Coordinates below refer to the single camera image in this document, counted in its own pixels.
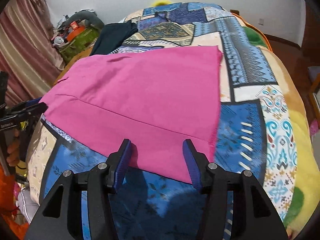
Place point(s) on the grey plush toy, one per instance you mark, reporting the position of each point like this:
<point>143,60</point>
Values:
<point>90,18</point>

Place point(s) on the yellow plush pillow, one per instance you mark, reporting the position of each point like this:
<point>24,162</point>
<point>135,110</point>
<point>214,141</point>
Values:
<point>157,3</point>

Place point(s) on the pink pants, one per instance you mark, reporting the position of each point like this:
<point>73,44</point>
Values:
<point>156,99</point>

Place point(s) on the striped pink curtain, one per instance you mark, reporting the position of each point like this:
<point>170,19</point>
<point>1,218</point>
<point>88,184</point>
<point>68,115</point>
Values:
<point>27,54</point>

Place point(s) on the left hand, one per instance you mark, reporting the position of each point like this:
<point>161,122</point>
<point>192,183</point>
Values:
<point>14,150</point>

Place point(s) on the blue patchwork bedspread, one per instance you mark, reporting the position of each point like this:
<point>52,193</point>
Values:
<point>148,205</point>

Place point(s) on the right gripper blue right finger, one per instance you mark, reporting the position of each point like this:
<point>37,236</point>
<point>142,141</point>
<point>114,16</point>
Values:
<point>197,166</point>

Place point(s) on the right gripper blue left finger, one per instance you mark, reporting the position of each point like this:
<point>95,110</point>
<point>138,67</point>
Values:
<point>117,164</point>

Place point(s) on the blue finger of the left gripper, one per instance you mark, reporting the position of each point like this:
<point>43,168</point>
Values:
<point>30,102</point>
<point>26,108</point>

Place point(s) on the dark navy folded garment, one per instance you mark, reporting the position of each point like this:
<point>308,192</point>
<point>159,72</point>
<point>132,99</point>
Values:
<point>112,36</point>

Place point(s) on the orange box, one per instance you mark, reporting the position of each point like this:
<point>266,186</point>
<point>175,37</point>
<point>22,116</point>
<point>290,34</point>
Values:
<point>74,30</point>

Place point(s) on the yellow green fleece blanket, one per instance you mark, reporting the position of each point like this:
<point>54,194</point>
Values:
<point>292,176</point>

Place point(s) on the green storage bag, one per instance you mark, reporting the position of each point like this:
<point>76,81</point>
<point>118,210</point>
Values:
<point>78,44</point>

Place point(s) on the yellow wooden bedside board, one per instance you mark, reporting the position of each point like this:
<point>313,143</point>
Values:
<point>77,57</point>

